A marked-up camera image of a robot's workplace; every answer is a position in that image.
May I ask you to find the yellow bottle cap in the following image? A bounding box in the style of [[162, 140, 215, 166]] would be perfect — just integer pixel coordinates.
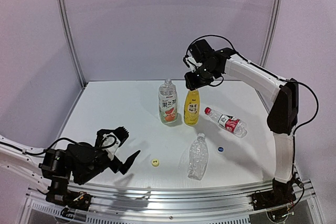
[[151, 158, 160, 167]]

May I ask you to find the red label water bottle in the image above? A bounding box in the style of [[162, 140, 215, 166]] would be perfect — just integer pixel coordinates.
[[204, 107, 247, 138]]

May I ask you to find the blue white bottle cap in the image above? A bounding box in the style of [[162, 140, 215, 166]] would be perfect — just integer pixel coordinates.
[[217, 146, 224, 153]]

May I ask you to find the left aluminium frame post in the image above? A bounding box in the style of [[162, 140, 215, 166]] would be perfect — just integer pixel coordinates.
[[57, 0, 87, 89]]

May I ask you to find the clear plastic bottle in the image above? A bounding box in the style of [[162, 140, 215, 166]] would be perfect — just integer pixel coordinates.
[[187, 133, 209, 181]]

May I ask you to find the fruit tea bottle white label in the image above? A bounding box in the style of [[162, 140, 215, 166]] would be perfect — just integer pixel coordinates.
[[158, 79, 178, 124]]

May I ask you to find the aluminium frame post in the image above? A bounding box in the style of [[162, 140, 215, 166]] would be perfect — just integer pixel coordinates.
[[260, 0, 281, 68], [57, 0, 87, 89]]

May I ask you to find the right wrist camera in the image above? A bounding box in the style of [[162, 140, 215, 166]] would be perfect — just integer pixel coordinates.
[[183, 55, 198, 72]]

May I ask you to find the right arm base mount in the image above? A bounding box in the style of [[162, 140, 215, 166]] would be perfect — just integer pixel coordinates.
[[251, 176, 305, 223]]

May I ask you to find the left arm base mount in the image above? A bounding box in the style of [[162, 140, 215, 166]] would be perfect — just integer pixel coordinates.
[[46, 181, 92, 218]]

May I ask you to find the yellow drink bottle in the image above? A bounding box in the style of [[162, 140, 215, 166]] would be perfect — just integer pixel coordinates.
[[184, 89, 200, 126]]

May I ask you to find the front aluminium rail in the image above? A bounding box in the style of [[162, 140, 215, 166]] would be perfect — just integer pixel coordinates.
[[20, 181, 323, 223]]

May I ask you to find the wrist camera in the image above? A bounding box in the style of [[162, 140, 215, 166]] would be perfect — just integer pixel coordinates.
[[102, 133, 121, 160], [183, 55, 198, 72]]

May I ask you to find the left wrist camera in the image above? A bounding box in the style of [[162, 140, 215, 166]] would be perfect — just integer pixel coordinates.
[[102, 133, 121, 160]]

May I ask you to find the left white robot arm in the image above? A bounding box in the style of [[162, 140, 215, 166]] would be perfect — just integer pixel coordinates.
[[1, 126, 140, 204]]

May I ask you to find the right aluminium frame post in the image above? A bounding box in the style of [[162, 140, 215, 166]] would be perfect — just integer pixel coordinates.
[[260, 0, 281, 68]]

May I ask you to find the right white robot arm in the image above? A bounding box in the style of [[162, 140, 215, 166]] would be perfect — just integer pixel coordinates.
[[183, 38, 299, 184]]

